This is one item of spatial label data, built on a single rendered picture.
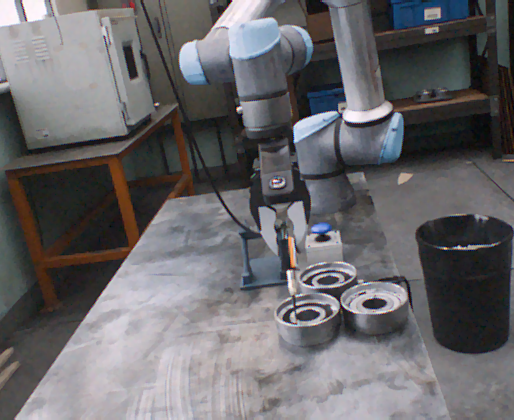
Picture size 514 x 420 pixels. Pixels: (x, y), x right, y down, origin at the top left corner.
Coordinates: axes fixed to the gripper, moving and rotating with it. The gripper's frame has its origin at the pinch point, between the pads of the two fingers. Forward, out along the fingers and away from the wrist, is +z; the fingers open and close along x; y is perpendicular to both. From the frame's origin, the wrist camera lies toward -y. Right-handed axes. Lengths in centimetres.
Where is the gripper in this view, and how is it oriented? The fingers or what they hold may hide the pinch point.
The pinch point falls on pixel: (287, 248)
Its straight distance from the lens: 96.3
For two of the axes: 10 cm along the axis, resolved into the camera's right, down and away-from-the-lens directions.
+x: -9.8, 1.4, 1.0
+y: 0.5, -3.2, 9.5
